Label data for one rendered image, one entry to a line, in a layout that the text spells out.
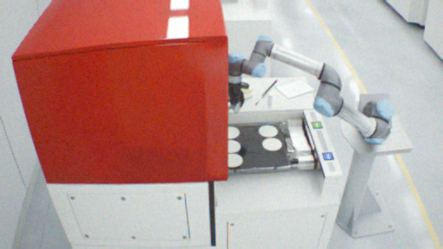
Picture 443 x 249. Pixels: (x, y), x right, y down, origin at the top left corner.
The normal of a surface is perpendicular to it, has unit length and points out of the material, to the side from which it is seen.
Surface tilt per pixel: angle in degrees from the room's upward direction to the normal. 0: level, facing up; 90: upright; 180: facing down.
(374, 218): 0
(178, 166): 90
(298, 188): 0
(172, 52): 90
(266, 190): 0
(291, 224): 90
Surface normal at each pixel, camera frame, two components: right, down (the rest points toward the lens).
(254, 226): 0.07, 0.59
